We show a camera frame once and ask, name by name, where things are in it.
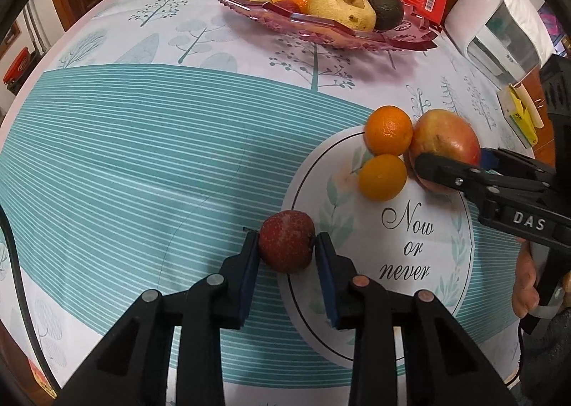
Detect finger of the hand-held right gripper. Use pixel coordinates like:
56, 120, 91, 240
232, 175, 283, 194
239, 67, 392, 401
480, 147, 557, 186
415, 153, 507, 207

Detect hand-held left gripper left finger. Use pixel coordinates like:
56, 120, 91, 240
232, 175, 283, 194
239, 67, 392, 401
60, 231, 262, 406

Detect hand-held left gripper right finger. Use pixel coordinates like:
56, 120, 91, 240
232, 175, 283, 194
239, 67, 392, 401
314, 232, 518, 406

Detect red apple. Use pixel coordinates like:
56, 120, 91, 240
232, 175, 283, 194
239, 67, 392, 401
408, 109, 481, 195

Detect pink glass fruit plate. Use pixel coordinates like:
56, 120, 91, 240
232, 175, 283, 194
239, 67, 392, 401
191, 0, 442, 52

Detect yellow speckled pear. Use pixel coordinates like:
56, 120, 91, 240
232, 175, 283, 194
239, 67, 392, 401
307, 0, 378, 32

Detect person's right forearm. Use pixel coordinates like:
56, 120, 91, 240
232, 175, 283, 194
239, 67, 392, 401
520, 305, 571, 406

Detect person's right hand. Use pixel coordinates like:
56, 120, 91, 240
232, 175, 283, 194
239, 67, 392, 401
512, 242, 544, 320

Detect yellow packet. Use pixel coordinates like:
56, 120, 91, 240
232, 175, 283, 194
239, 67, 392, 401
497, 82, 542, 148

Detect round white printed placemat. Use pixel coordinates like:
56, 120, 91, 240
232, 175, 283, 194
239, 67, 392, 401
277, 125, 480, 366

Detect colourful small boxes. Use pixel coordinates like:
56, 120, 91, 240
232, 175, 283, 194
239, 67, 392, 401
537, 0, 571, 56

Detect white countertop appliance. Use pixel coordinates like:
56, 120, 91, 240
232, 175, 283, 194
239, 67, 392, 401
445, 0, 554, 88

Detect teal white printed tablecloth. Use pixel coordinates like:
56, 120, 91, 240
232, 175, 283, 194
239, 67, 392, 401
0, 0, 536, 406

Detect dark avocado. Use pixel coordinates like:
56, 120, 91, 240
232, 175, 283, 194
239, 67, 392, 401
361, 0, 406, 31

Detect thick black cable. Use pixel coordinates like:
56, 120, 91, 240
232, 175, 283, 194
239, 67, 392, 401
0, 207, 60, 391

